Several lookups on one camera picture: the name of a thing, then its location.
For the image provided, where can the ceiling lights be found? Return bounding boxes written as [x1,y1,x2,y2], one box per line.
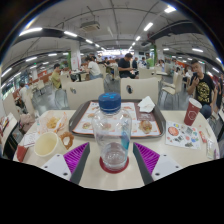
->
[1,4,223,78]

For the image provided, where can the red flat packet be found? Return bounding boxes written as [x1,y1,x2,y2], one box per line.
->
[15,144,29,163]

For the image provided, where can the dark food tray with liner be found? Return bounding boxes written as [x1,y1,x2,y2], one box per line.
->
[68,98,167,139]

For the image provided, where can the clear wrapper with fried food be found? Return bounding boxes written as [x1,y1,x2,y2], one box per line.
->
[36,110,69,135]

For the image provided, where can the clear plastic packet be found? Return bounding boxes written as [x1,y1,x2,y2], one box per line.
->
[205,138,218,159]

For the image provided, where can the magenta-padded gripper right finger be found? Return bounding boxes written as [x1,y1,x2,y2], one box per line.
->
[132,142,183,186]

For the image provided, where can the red paper cup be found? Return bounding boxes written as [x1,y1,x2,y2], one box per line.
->
[183,97,203,127]

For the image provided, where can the colourful printed flyer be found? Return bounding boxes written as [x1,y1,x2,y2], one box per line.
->
[164,120,202,150]

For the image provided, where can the group of cream chairs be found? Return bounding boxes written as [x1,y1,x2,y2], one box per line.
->
[31,63,186,99]

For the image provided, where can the person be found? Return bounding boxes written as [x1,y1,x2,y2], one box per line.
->
[186,58,218,119]
[84,56,102,80]
[50,63,63,89]
[117,52,138,79]
[18,82,29,101]

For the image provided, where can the cream chair with round hole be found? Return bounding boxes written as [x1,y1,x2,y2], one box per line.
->
[119,77,160,104]
[64,77,105,109]

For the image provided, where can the clear blue-capped water bottle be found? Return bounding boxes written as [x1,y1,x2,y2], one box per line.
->
[91,92,133,173]

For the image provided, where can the flat round red coaster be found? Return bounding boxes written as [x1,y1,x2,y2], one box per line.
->
[98,156,130,175]

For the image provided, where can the crumpled white napkin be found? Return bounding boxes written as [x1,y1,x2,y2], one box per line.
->
[137,95,156,114]

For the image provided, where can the pink bag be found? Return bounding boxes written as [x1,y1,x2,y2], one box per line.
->
[19,113,37,134]

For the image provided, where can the neighbouring cream table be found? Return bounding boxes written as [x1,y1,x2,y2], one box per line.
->
[0,112,19,158]

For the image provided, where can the small red sachet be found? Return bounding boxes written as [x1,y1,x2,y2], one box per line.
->
[198,130,208,144]

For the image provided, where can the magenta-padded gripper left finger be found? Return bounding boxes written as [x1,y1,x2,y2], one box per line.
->
[40,141,92,186]

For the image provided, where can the ceiling air conditioner unit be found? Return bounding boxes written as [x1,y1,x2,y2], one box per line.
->
[79,20,101,33]

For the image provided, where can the white red-edged leaflet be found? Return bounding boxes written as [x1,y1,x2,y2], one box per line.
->
[21,131,41,148]

